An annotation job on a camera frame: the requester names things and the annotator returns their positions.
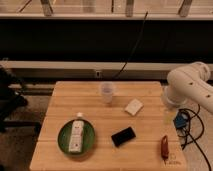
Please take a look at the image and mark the black hanging cable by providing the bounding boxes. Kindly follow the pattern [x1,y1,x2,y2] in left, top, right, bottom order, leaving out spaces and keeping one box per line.
[113,11,149,80]

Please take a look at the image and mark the black smartphone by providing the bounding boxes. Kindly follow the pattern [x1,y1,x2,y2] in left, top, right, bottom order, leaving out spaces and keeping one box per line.
[111,127,136,147]

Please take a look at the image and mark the white plastic bottle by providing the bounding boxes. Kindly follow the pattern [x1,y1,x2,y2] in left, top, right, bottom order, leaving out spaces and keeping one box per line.
[68,113,84,153]

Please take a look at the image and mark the white sponge block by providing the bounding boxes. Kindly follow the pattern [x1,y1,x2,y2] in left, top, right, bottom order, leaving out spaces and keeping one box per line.
[125,99,143,116]

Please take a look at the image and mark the blue box on floor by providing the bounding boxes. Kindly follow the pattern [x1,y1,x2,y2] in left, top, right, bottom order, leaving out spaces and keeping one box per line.
[173,113,186,129]

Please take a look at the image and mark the black floor cable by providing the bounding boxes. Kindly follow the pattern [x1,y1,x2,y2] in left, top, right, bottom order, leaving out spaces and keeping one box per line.
[177,104,213,171]

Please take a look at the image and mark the black office chair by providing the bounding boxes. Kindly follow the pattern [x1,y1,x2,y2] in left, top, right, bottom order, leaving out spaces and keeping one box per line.
[0,65,41,133]

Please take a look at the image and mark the green plate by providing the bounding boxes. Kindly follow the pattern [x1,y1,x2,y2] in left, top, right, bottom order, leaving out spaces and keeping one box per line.
[57,119,96,158]

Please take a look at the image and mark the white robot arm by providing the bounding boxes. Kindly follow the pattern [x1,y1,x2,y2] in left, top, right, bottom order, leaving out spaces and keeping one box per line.
[161,62,213,124]

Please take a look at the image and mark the translucent plastic cup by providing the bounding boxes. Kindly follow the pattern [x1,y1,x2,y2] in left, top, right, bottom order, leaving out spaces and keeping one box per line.
[99,82,115,104]

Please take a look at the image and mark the white wall outlet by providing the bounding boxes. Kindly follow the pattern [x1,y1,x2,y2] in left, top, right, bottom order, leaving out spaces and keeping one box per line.
[96,71,101,78]

